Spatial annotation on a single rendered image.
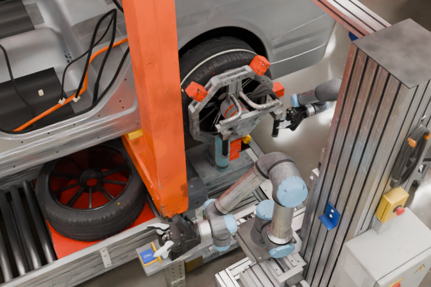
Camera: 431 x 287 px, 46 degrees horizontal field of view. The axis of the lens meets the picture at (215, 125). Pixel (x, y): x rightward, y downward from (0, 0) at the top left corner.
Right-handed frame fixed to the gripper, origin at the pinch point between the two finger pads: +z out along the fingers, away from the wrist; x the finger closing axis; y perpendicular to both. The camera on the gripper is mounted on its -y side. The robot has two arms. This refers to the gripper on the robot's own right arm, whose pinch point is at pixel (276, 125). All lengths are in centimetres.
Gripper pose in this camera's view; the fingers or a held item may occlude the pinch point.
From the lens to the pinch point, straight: 296.5
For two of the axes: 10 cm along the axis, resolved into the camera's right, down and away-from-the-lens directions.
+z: -8.9, 3.4, -3.2
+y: 0.0, -6.8, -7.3
